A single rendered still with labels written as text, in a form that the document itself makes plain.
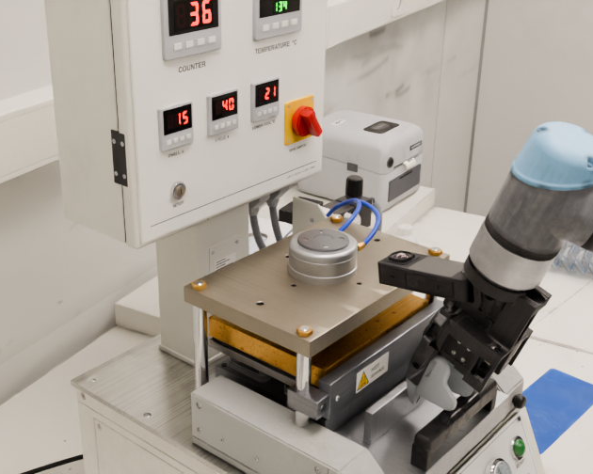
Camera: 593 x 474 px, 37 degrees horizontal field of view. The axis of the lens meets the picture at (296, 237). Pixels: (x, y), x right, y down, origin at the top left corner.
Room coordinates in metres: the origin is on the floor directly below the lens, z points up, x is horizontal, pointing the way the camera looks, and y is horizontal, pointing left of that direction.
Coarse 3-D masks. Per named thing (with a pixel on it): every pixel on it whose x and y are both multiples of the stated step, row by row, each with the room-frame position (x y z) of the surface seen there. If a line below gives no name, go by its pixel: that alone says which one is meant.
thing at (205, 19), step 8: (184, 0) 0.93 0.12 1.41; (192, 0) 0.93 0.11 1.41; (200, 0) 0.94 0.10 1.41; (208, 0) 0.95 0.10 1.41; (176, 8) 0.92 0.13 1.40; (184, 8) 0.93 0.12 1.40; (192, 8) 0.93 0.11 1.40; (200, 8) 0.94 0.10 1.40; (208, 8) 0.95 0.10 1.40; (176, 16) 0.92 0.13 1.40; (184, 16) 0.92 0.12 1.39; (192, 16) 0.93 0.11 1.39; (200, 16) 0.94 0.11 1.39; (208, 16) 0.95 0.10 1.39; (176, 24) 0.92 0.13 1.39; (184, 24) 0.92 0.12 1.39; (192, 24) 0.93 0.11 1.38; (200, 24) 0.94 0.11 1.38; (208, 24) 0.95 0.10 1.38
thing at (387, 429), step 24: (384, 408) 0.79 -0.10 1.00; (408, 408) 0.83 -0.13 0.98; (432, 408) 0.85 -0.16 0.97; (504, 408) 0.87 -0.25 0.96; (336, 432) 0.80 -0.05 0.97; (360, 432) 0.80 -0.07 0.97; (384, 432) 0.80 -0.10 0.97; (408, 432) 0.80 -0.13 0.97; (456, 432) 0.80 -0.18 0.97; (480, 432) 0.82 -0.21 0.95; (384, 456) 0.76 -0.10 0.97; (408, 456) 0.76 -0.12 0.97; (432, 456) 0.76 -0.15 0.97; (456, 456) 0.78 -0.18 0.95
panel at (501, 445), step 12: (516, 420) 0.90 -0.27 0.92; (504, 432) 0.87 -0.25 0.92; (516, 432) 0.89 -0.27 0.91; (492, 444) 0.85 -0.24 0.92; (504, 444) 0.86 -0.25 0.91; (528, 444) 0.89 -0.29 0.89; (480, 456) 0.83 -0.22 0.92; (492, 456) 0.84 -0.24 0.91; (504, 456) 0.85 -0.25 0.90; (516, 456) 0.86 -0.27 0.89; (528, 456) 0.89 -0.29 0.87; (468, 468) 0.80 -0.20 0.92; (480, 468) 0.82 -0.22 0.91; (516, 468) 0.86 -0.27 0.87; (528, 468) 0.88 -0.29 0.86
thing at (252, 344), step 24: (384, 312) 0.91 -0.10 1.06; (408, 312) 0.91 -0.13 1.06; (216, 336) 0.88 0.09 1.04; (240, 336) 0.86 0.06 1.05; (360, 336) 0.85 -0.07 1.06; (240, 360) 0.86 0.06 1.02; (264, 360) 0.84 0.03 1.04; (288, 360) 0.81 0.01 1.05; (312, 360) 0.80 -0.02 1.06; (336, 360) 0.80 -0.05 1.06; (288, 384) 0.81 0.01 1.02; (312, 384) 0.79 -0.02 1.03
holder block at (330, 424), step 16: (224, 368) 0.88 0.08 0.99; (400, 368) 0.90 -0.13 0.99; (240, 384) 0.86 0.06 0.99; (256, 384) 0.85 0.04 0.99; (272, 384) 0.85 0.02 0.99; (384, 384) 0.87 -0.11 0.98; (272, 400) 0.83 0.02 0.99; (368, 400) 0.85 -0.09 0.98; (336, 416) 0.80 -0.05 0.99; (352, 416) 0.82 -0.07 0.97
